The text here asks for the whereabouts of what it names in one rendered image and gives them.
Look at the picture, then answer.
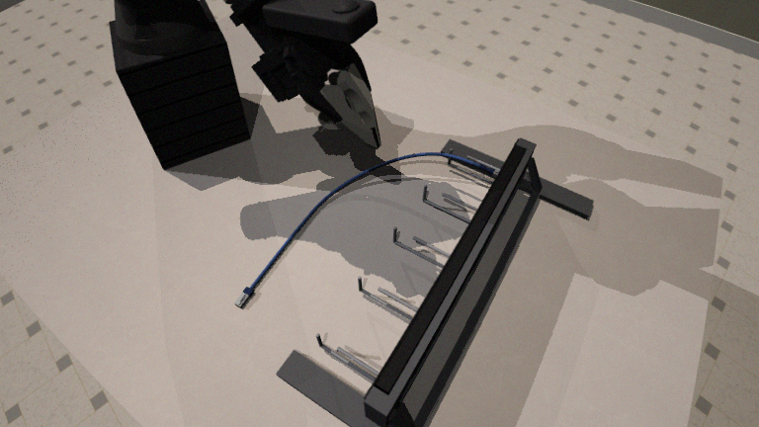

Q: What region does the dark blue network cable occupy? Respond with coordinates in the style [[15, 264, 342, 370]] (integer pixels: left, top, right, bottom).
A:
[[249, 152, 486, 290]]

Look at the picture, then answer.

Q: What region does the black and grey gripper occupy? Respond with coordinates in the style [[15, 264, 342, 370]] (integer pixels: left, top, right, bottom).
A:
[[230, 0, 381, 149]]

